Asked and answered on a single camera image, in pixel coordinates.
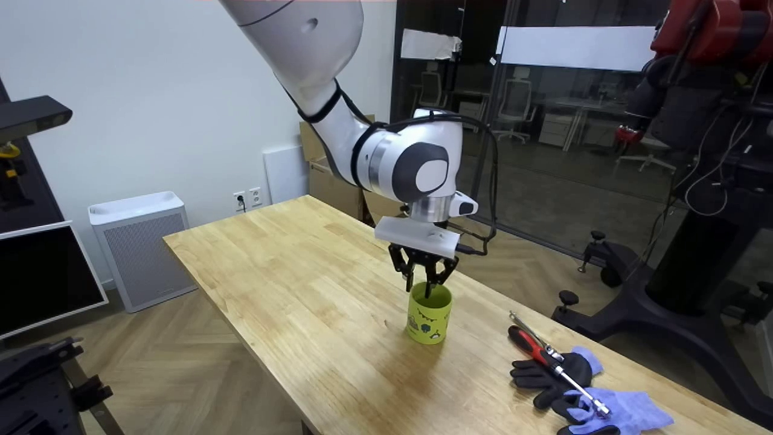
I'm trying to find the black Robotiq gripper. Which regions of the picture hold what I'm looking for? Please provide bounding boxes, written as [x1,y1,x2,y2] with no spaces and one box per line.
[386,240,461,301]

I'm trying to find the green mug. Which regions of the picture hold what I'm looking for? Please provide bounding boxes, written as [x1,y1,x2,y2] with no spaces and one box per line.
[404,279,458,349]

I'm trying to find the open cardboard box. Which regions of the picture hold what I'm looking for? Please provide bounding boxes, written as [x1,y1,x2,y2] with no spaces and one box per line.
[298,117,406,225]

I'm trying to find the black and purple work glove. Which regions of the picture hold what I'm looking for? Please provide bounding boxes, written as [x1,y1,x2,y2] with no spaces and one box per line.
[508,346,607,411]
[554,387,676,435]

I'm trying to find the white office chair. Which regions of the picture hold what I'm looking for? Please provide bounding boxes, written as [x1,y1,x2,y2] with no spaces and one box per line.
[488,75,542,146]

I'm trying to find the small white board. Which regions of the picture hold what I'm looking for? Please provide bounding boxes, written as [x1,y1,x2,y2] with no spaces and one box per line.
[400,27,464,63]

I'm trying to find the red office chair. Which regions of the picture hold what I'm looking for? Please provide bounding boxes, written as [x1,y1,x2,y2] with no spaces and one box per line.
[613,120,676,175]

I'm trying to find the large white board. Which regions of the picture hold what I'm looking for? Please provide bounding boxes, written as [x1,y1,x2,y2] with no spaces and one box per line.
[494,23,659,75]

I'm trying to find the white air purifier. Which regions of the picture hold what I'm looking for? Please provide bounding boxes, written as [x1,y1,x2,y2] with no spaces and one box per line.
[84,189,198,314]

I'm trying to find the black tripod base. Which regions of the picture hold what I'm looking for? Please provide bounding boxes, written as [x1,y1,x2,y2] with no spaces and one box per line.
[0,336,125,435]

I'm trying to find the red-handled ratchet tool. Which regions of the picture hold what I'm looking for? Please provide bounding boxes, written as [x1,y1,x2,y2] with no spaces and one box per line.
[508,309,613,417]

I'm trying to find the white wall panel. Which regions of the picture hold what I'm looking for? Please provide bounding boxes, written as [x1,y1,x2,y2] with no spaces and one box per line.
[262,141,310,205]

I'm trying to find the white wall outlet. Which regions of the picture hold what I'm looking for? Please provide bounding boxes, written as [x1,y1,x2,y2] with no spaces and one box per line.
[234,184,266,215]

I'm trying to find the red and black pedestal robot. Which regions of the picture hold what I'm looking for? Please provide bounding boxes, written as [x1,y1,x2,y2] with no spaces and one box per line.
[552,0,773,429]

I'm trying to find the black monitor with white frame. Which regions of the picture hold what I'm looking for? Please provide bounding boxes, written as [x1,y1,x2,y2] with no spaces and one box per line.
[0,219,111,341]

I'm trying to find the black camera on stand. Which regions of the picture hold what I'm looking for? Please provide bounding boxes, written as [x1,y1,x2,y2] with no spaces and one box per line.
[0,91,75,146]

